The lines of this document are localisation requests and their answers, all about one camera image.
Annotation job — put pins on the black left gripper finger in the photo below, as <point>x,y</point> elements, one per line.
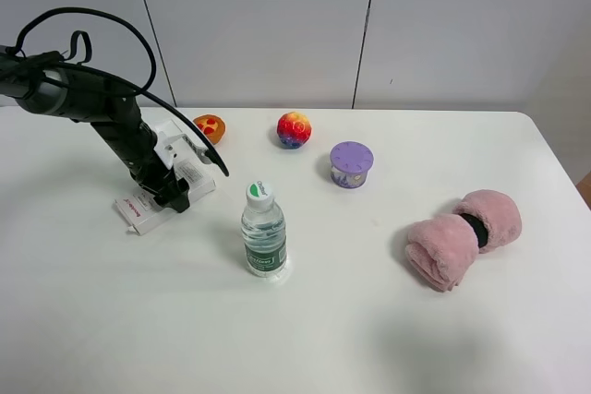
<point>173,194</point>

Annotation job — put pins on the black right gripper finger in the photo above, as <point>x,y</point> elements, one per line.
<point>149,190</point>

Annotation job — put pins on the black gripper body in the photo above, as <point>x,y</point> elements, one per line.
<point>132,141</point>

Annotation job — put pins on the white cardboard box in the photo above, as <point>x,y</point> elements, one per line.
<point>143,214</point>

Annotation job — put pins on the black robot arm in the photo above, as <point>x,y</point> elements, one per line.
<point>108,106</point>

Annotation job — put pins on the orange toy fruit tart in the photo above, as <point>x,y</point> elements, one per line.
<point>211,126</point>

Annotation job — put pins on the clear water bottle green label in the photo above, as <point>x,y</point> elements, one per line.
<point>263,231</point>

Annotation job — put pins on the rainbow textured ball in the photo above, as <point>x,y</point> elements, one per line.
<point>293,130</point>

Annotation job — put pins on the purple lidded round container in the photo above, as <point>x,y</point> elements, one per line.
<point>350,164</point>

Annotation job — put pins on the rolled pink fluffy towel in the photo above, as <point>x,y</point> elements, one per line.
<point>443,248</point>

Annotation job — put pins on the black band around towel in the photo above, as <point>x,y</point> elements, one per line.
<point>479,228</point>

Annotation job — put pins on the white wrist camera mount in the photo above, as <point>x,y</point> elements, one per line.
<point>173,145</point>

